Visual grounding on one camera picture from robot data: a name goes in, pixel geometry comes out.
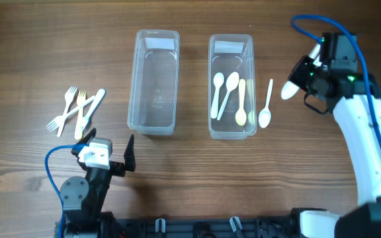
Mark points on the white fork, leftmost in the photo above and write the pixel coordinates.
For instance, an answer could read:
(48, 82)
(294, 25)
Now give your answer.
(69, 97)

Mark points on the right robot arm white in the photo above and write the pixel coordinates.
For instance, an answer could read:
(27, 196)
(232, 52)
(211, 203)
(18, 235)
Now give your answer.
(354, 100)

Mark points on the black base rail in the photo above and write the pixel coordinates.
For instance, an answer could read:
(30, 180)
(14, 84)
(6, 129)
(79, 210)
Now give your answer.
(274, 227)

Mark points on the clear container, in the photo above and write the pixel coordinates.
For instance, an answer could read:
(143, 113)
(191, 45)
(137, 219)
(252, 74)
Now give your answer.
(228, 53)
(154, 82)

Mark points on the white fork, rounded handle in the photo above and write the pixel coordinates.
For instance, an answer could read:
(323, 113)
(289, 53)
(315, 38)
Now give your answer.
(85, 120)

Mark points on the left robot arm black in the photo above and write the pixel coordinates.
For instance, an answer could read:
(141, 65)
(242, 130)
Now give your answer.
(83, 197)

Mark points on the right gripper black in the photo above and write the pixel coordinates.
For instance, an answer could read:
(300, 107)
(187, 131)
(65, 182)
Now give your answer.
(296, 76)

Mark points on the yellow plastic fork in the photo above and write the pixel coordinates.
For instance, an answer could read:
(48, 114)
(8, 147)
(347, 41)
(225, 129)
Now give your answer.
(81, 98)

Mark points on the yellow plastic spoon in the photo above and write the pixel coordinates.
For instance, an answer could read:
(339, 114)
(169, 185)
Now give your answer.
(240, 116)

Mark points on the clear container, right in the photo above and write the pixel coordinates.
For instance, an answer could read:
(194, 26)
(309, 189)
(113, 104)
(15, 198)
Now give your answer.
(228, 53)

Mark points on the white fork, crossing diagonal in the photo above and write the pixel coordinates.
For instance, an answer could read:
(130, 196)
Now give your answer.
(59, 121)

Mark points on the clear container, left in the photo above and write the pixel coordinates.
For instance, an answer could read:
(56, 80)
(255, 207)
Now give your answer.
(154, 82)

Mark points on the white spoon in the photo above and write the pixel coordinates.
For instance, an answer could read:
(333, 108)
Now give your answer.
(290, 89)
(218, 81)
(231, 83)
(265, 113)

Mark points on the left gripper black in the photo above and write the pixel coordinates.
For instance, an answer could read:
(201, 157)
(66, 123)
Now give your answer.
(119, 168)

